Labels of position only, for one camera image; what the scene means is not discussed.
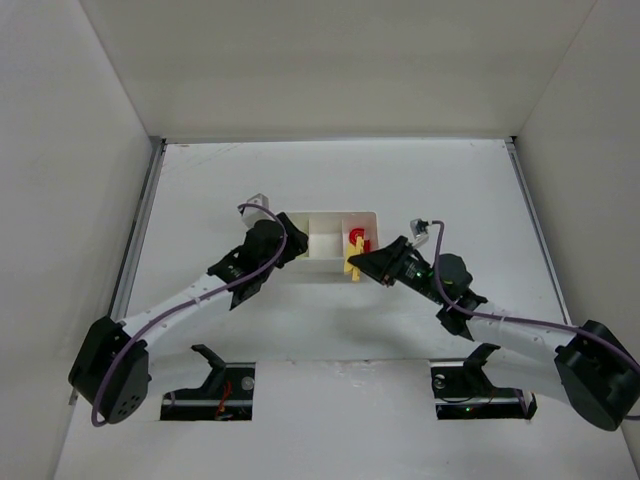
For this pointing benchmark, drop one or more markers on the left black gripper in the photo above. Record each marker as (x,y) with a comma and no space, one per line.
(282,240)

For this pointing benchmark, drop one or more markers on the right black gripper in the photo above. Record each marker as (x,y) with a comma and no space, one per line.
(393,265)

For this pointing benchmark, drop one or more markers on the yellow lego piece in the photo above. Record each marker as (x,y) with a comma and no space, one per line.
(354,248)

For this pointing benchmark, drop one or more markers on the red round lego piece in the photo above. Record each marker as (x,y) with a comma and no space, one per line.
(355,234)

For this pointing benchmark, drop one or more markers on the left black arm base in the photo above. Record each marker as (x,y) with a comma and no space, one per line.
(225,395)

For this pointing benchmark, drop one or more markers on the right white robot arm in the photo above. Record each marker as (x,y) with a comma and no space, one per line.
(585,367)

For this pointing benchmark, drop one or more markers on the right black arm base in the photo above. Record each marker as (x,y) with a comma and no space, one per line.
(462,391)

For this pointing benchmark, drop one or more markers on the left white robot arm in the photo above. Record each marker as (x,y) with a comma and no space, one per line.
(121,363)

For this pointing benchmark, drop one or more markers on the white three-compartment container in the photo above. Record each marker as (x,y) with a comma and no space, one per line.
(328,234)

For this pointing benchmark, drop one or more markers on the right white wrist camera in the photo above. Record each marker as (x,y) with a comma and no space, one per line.
(420,231)

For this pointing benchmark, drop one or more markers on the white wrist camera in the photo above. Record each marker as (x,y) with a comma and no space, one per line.
(254,209)
(420,231)

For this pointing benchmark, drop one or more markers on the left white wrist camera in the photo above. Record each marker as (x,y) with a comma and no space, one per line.
(254,209)

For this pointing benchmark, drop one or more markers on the right aluminium rail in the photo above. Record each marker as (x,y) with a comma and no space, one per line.
(510,143)

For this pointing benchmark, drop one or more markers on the aluminium rail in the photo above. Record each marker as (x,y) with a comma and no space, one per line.
(510,143)
(127,271)

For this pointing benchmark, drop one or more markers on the left aluminium rail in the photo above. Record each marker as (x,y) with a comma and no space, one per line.
(127,271)

